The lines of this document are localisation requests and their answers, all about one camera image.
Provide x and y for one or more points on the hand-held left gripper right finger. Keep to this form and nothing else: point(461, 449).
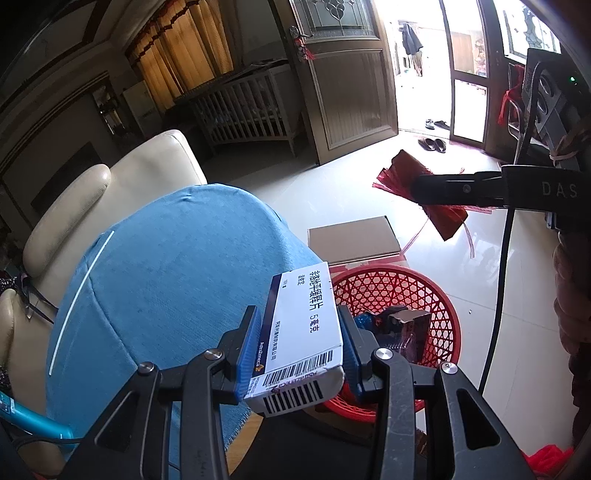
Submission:
point(352, 360)

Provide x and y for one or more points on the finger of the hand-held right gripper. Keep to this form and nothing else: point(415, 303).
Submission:
point(461, 189)

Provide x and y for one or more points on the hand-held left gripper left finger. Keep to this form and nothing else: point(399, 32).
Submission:
point(247, 355)

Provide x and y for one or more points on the orange-red plastic bag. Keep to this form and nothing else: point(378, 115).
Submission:
point(445, 224)

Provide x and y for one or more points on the blue plastic bag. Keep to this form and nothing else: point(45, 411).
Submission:
point(367, 321)

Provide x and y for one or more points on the white medicine box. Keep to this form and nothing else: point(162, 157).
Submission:
point(300, 332)

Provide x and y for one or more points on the items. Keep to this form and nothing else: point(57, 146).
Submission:
point(418, 337)

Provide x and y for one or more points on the red plastic basket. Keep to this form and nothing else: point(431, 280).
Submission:
point(429, 295)

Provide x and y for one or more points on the dark slipper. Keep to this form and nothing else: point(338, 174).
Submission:
point(438, 146)
point(425, 143)

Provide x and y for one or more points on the red door tassel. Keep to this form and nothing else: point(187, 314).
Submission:
point(508, 106)
point(307, 50)

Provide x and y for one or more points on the blue tablecloth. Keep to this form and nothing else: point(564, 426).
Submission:
point(184, 277)

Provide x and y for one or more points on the ornate wooden glass door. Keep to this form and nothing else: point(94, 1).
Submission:
point(493, 92)
point(355, 92)

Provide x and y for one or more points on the cardboard box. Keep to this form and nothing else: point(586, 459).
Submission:
point(355, 240)

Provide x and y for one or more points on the hanging dark jacket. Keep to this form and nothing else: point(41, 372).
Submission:
point(411, 39)

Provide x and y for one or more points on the cream leather sofa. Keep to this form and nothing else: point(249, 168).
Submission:
point(152, 161)

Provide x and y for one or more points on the red cloth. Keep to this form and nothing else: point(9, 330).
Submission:
point(549, 461)

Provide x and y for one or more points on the white baby crib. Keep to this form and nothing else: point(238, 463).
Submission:
point(244, 110)

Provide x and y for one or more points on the black television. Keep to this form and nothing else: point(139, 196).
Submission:
point(69, 180)

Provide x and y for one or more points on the black white patterned cloth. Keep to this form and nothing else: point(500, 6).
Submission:
point(7, 281)

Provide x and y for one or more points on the white refrigerator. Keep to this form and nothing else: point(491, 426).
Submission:
point(143, 106)

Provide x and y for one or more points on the dark display shelf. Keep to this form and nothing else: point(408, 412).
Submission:
point(108, 110)

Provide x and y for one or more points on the yellow curtains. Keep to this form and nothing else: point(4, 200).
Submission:
point(184, 50)

